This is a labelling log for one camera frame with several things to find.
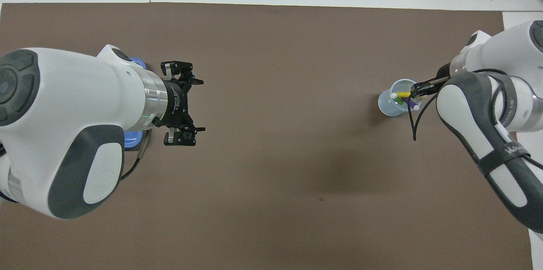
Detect clear plastic cup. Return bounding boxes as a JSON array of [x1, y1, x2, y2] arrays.
[[378, 78, 423, 117]]

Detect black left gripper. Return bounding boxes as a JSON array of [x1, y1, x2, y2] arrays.
[[152, 61, 206, 146]]

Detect brown table mat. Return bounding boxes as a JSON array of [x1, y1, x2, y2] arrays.
[[0, 2, 534, 270]]

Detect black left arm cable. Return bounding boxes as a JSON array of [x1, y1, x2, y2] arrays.
[[121, 128, 153, 181]]

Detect blue plastic tray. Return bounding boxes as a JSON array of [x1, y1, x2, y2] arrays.
[[123, 57, 147, 148]]

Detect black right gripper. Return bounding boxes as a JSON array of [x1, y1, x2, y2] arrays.
[[409, 63, 452, 100]]

